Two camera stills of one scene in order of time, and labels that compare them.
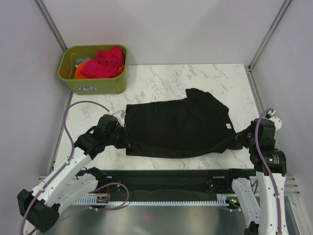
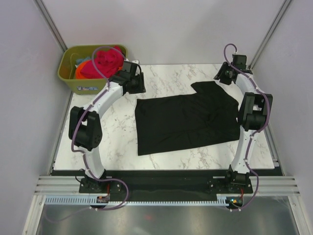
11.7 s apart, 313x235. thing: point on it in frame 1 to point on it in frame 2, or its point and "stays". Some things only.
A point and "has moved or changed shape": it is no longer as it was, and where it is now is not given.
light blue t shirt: x=79 y=60 stays
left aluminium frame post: x=50 y=21 stays
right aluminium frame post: x=285 y=5 stays
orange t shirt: x=78 y=75 stays
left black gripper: x=123 y=144 to x=142 y=88
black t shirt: x=199 y=124 has moved or changed shape
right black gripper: x=241 y=134 to x=220 y=74
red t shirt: x=106 y=65 stays
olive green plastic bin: x=66 y=66 stays
